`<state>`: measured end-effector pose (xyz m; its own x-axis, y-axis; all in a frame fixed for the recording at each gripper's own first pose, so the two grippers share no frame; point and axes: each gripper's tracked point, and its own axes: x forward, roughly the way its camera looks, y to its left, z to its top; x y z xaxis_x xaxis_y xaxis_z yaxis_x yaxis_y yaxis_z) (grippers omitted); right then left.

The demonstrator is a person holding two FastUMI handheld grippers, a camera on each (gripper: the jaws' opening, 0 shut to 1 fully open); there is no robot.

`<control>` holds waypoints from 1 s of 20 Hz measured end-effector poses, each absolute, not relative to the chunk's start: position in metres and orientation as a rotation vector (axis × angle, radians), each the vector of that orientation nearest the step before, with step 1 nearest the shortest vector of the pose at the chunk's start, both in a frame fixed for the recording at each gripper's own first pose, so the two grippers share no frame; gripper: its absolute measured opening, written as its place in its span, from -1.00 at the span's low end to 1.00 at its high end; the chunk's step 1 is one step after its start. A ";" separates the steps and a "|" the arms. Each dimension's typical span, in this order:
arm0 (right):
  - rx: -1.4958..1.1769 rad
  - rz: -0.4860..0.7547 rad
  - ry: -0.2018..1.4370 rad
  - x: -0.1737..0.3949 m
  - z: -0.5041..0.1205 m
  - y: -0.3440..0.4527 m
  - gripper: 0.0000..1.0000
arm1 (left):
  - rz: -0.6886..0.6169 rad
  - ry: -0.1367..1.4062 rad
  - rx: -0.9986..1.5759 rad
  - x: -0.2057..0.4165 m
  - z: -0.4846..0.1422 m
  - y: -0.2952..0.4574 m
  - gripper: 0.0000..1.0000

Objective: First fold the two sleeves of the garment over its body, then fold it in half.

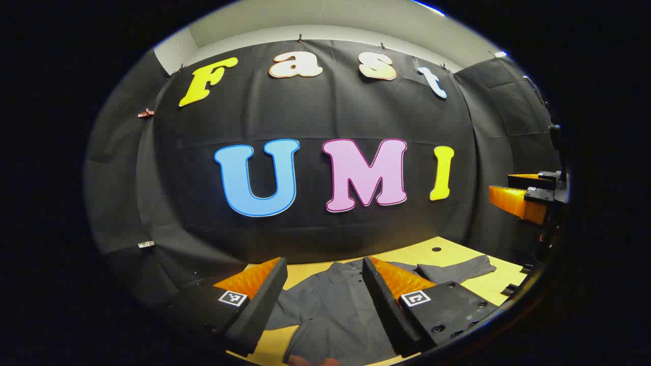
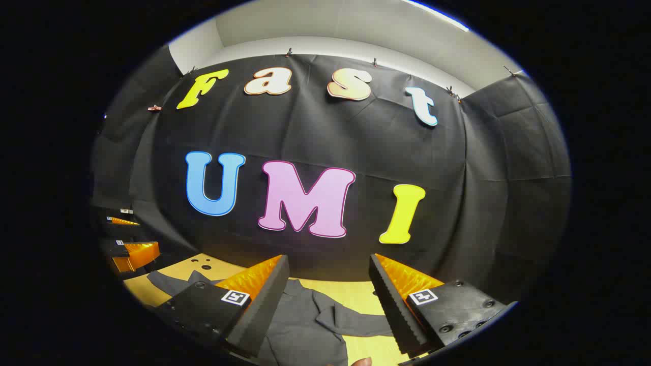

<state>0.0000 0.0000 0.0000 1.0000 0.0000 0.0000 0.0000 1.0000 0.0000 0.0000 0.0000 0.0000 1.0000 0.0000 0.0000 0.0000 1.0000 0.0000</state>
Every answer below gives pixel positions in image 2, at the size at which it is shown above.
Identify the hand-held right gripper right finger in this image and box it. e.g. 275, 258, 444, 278
369, 253, 509, 359

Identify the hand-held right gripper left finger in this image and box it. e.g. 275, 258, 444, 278
153, 254, 290, 359

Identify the grey collared button shirt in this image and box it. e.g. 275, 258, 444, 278
147, 269, 395, 366

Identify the black backdrop cloth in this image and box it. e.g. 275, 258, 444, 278
91, 45, 573, 306

